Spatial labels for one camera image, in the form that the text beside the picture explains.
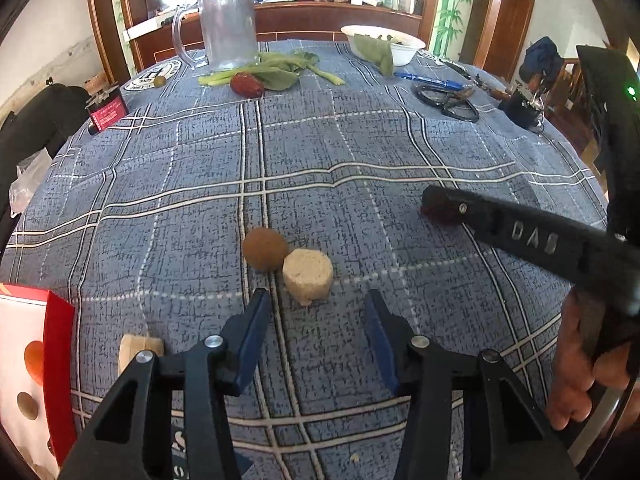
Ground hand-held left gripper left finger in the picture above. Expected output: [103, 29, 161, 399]
[57, 287, 272, 480]

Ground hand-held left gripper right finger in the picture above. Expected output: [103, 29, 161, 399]
[363, 289, 581, 480]

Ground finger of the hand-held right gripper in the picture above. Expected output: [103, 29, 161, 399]
[422, 185, 632, 306]

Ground red date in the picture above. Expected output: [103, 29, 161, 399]
[421, 195, 463, 225]
[230, 72, 265, 98]

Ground beige cake piece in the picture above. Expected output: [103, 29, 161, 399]
[118, 334, 165, 376]
[282, 249, 334, 306]

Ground brown longan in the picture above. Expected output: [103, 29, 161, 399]
[242, 227, 290, 272]

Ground red and white box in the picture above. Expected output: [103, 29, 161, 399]
[0, 282, 77, 480]

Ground person's right hand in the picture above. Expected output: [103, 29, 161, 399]
[545, 287, 632, 431]

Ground wooden stair railing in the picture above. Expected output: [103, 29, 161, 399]
[540, 55, 606, 161]

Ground dark blue jacket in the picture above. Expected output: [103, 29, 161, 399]
[519, 36, 566, 83]

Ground dark metal tool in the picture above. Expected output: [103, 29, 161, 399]
[452, 60, 511, 101]

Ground black scissors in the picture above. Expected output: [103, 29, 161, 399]
[412, 82, 481, 123]

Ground brown wooden door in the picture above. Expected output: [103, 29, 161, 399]
[487, 0, 535, 83]

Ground blue pen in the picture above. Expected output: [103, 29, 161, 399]
[395, 72, 463, 87]

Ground blue plaid tablecloth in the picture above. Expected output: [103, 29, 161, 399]
[0, 40, 613, 480]

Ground white bowl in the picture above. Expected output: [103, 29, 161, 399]
[340, 25, 427, 67]

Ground green leaf in bowl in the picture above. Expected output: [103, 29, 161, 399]
[352, 34, 396, 77]

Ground green leafy vegetable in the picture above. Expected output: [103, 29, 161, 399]
[198, 50, 346, 92]

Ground small red and black box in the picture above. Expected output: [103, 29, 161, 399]
[85, 85, 130, 136]

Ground clear plastic bag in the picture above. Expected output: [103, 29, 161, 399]
[9, 147, 53, 216]

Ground wooden counter partition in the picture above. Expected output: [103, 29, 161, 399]
[85, 0, 446, 71]

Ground black bag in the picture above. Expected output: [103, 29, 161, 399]
[0, 85, 91, 251]

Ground clear plastic pitcher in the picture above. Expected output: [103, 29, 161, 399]
[171, 0, 260, 72]

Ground bamboo wall decal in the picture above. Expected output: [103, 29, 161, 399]
[432, 0, 473, 56]

